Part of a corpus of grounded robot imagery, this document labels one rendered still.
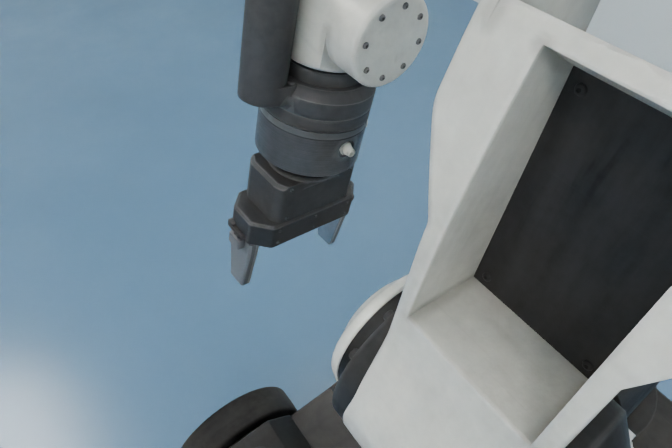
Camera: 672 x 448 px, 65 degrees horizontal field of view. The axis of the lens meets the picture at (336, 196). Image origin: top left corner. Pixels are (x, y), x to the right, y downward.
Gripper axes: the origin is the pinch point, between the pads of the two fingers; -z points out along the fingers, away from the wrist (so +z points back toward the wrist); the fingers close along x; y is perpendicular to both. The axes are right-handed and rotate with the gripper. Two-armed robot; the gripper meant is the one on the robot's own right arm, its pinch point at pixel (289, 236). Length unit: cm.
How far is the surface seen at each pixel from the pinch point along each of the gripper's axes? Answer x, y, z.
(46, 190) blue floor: 1, -89, -62
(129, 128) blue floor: -25, -99, -56
